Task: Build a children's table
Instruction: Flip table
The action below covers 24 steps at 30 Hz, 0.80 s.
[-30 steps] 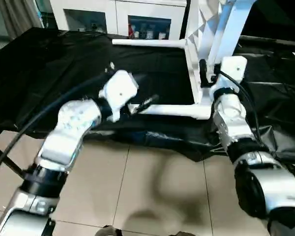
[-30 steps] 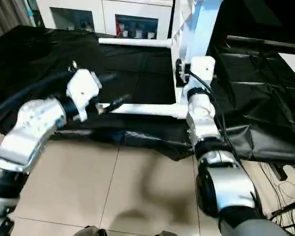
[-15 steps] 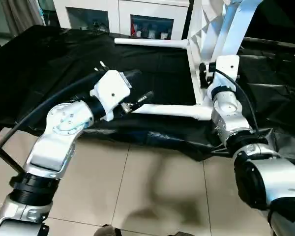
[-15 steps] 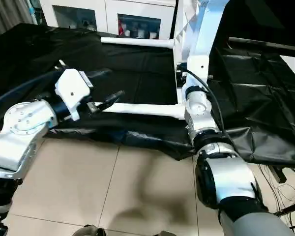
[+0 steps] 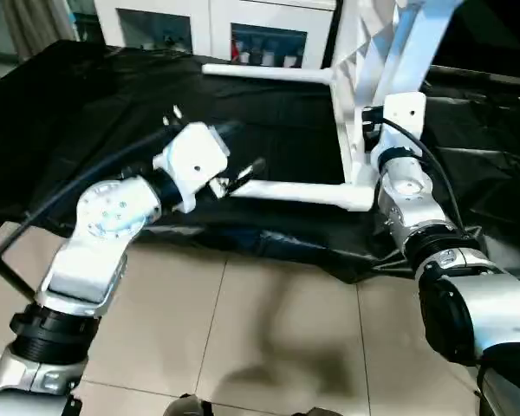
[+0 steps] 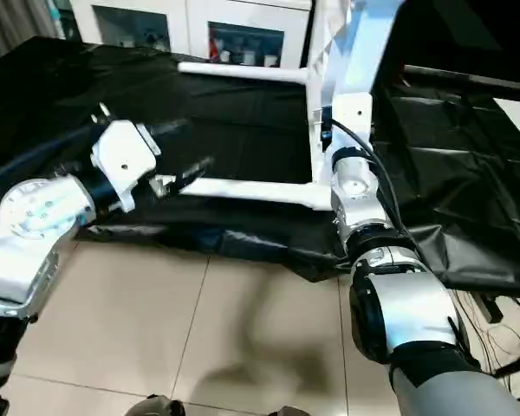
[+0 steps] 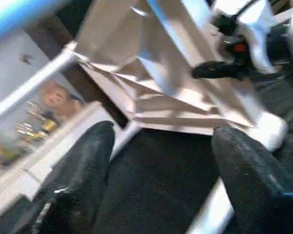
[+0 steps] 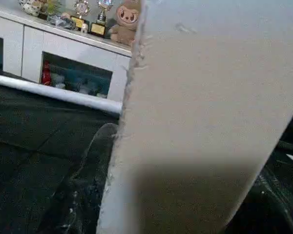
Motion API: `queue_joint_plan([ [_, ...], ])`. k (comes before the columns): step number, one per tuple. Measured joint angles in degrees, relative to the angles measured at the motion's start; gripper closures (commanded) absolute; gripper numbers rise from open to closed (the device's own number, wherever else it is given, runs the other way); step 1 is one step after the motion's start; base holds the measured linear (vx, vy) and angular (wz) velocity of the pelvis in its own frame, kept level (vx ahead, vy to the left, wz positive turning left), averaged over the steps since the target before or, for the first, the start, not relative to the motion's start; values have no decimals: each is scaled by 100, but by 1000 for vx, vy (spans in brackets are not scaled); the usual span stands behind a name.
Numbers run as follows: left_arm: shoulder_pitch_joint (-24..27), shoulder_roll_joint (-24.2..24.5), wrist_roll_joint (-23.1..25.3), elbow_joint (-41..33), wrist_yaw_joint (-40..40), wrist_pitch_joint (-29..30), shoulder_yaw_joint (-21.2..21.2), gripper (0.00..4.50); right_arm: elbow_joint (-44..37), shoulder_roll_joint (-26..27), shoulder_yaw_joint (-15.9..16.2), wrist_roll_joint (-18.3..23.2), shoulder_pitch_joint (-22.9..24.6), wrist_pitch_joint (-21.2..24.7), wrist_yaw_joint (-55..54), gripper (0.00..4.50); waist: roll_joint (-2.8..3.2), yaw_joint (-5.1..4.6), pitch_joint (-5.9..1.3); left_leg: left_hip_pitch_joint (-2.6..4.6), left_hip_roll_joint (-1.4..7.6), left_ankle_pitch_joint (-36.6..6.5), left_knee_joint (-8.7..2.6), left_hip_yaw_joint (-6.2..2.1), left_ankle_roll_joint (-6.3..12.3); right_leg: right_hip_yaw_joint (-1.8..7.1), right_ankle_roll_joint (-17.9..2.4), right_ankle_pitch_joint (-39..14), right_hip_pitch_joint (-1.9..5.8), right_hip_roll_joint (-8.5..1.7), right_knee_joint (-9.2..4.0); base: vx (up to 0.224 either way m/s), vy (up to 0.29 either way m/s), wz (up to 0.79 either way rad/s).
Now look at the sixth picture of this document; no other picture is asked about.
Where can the white plastic table leg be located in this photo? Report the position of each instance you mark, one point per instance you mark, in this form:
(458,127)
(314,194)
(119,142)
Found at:
(242,72)
(251,190)

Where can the white plastic table top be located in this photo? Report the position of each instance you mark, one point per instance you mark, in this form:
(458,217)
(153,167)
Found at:
(314,151)

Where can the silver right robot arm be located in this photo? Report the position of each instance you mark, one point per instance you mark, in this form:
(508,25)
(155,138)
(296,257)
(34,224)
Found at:
(398,303)

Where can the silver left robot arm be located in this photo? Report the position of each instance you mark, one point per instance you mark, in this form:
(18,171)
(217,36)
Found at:
(34,216)

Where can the black work mat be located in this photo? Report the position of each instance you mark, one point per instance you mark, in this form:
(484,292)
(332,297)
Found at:
(242,130)

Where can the small white jar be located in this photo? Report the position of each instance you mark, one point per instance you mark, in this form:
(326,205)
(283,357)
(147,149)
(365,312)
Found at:
(225,56)

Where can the red bottle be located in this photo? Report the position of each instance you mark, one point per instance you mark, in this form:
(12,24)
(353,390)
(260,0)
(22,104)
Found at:
(216,48)

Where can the white patterned cup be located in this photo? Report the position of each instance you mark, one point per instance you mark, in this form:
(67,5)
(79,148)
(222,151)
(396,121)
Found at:
(248,57)

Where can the white sideboard cabinet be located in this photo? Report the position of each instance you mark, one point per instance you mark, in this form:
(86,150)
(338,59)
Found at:
(190,17)

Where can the plain white cup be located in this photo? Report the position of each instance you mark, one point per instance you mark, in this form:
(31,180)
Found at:
(268,60)

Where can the beige curtain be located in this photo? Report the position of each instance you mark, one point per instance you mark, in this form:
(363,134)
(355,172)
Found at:
(13,21)

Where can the black right robot foot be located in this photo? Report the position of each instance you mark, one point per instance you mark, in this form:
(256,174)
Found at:
(290,411)

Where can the long black pole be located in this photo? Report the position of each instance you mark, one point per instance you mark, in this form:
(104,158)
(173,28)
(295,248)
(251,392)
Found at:
(468,80)

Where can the black metal bench foot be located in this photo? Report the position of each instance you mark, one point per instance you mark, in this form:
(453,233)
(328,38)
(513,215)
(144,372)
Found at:
(489,308)

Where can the black tripod stand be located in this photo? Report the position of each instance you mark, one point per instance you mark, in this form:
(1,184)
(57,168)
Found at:
(518,366)

